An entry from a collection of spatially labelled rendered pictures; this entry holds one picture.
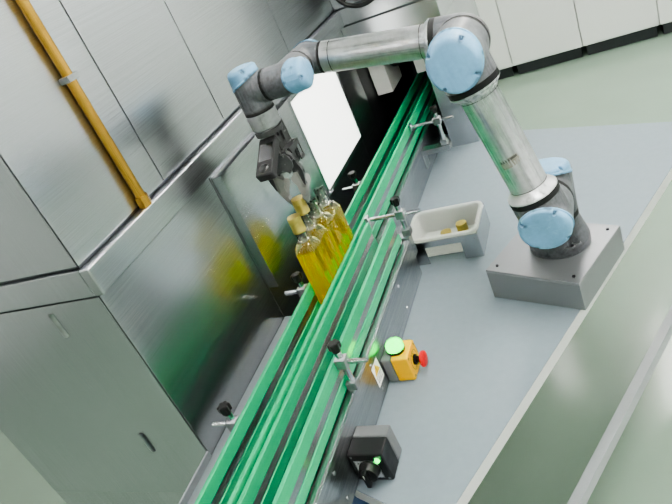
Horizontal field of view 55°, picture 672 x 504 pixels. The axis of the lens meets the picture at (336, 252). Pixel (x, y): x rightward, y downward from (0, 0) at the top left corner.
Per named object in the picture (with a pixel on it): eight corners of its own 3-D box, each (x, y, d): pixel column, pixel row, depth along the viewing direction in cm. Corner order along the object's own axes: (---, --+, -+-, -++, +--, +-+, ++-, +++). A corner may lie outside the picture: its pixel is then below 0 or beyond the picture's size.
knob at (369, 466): (364, 475, 136) (359, 489, 133) (356, 461, 134) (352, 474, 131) (383, 475, 134) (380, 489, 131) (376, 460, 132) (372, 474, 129)
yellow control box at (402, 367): (396, 363, 165) (386, 341, 161) (424, 360, 161) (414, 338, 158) (390, 383, 159) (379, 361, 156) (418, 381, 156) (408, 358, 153)
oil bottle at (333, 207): (347, 261, 191) (319, 199, 181) (364, 258, 188) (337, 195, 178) (341, 272, 186) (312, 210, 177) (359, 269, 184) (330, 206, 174)
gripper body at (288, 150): (307, 157, 165) (288, 114, 160) (296, 173, 159) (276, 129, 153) (282, 163, 169) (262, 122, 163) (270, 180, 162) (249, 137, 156)
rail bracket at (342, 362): (352, 381, 146) (329, 336, 139) (382, 379, 142) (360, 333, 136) (347, 394, 142) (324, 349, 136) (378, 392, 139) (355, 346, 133)
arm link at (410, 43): (492, -4, 143) (291, 31, 161) (487, 10, 134) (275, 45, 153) (498, 49, 149) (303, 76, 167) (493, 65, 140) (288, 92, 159)
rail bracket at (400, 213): (375, 237, 195) (360, 202, 189) (428, 227, 188) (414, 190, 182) (373, 242, 193) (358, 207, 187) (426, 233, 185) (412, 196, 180)
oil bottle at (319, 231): (334, 285, 182) (304, 222, 172) (352, 283, 179) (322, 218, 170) (328, 298, 177) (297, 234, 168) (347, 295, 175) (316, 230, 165)
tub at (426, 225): (422, 234, 212) (414, 212, 208) (490, 222, 202) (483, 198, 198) (412, 265, 199) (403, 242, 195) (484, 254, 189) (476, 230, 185)
